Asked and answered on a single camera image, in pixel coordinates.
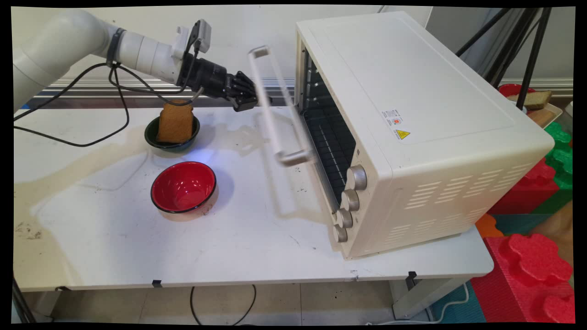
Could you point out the small red background bowl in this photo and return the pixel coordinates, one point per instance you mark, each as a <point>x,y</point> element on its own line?
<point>506,88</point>

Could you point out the blue floor mat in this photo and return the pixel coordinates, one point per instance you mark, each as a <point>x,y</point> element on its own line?
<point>458,307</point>

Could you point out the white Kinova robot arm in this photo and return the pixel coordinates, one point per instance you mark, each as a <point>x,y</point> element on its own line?
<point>59,46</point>

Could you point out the small red foam block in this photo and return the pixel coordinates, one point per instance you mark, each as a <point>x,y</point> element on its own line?
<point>523,192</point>

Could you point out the black table edge clip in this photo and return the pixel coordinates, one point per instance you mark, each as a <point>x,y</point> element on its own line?
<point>412,277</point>
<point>157,283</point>

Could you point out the red bowl with black rim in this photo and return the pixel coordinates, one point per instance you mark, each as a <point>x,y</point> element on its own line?
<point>183,185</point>

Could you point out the teal foam mat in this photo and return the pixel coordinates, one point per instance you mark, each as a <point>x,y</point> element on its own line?
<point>518,223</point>

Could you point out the white table leg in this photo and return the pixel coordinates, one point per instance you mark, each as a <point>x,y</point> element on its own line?
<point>412,298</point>

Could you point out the cream plastic tray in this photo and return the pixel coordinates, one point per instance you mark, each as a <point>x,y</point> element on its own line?
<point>548,117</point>

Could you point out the large red foam block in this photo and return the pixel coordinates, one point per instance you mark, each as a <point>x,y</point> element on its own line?
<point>518,284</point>

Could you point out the black tripod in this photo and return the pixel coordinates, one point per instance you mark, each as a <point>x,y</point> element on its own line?
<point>534,55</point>

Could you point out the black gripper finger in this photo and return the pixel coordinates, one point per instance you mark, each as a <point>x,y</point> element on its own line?
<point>244,83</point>
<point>245,103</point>

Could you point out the green foam block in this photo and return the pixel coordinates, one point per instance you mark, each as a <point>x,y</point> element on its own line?
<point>560,156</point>

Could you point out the dark green bowl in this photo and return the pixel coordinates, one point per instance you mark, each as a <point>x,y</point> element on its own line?
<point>176,146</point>

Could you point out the pale background bread slice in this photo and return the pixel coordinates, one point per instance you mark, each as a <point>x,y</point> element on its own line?
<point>534,100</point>

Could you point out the aluminium wall rail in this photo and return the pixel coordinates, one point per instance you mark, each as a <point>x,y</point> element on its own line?
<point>91,88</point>

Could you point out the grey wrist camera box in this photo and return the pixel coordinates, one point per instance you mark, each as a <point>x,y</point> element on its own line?
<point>202,36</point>

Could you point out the silver oven knob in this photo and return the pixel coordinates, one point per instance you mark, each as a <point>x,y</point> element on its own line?
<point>357,178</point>
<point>340,233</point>
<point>344,218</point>
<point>351,200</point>

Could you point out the cream toaster oven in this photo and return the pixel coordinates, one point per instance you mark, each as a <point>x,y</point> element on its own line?
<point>435,91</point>

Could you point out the orange foam piece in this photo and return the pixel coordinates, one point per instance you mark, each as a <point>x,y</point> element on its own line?
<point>487,225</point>

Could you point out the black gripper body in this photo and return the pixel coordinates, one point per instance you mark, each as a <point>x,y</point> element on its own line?
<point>208,78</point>

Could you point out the warning sticker on oven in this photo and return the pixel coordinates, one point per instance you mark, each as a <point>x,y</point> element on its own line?
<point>396,124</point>

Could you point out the toasted bread slice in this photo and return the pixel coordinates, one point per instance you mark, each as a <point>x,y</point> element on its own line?
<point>175,121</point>

